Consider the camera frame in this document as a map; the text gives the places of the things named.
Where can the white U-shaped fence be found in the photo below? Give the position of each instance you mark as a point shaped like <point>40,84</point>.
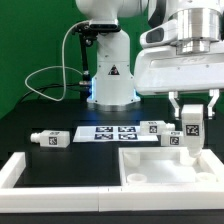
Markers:
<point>183,196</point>

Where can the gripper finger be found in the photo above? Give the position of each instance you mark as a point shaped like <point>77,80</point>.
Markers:
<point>214,96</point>
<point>173,97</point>

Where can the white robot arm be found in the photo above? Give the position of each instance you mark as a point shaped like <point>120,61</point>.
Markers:
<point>183,51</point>

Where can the black camera on stand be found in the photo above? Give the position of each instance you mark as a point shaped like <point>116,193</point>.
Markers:
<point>87,36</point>

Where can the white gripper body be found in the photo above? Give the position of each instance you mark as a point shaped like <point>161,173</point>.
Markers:
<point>160,70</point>

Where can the white sheet with tags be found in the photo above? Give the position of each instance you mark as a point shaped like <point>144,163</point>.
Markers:
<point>111,133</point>

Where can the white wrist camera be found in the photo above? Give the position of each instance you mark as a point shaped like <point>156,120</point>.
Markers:
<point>160,35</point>

